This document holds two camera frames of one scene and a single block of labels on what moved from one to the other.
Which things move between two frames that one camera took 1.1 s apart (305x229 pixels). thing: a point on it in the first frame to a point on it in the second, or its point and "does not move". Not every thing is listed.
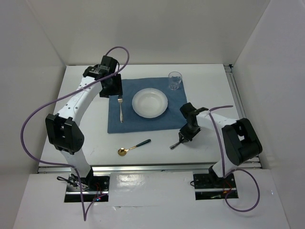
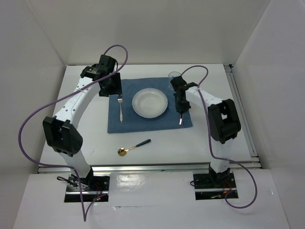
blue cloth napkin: [172, 119] does not move
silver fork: [120, 98] does not move
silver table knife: [174, 145] to [181, 121]
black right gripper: [184, 133] to [180, 108]
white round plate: [149, 103] does not move
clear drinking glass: [174, 79] does not move
